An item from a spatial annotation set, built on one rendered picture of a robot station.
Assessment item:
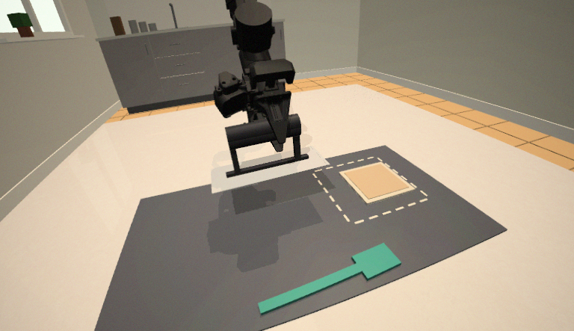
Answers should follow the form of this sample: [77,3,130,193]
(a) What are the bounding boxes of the beige square tile with dark centre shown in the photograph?
[339,162,415,205]

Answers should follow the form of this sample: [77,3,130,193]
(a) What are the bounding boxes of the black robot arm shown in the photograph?
[213,0,275,122]

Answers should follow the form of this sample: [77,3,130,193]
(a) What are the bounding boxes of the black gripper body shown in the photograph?
[244,58,295,122]

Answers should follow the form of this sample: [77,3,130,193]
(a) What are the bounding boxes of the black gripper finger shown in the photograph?
[253,91,291,144]
[260,118,283,152]

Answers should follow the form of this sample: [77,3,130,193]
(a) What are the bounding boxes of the green flat paddle shape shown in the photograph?
[258,243,401,315]

